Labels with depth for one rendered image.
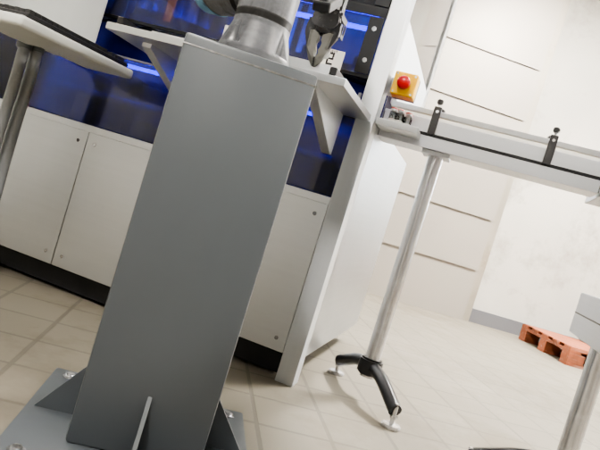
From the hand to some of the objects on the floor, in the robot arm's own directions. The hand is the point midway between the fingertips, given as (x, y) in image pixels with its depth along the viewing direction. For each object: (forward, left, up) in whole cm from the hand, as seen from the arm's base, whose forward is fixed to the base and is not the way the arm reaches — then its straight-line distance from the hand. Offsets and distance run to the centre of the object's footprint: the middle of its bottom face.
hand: (313, 61), depth 153 cm
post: (+31, -25, -92) cm, 100 cm away
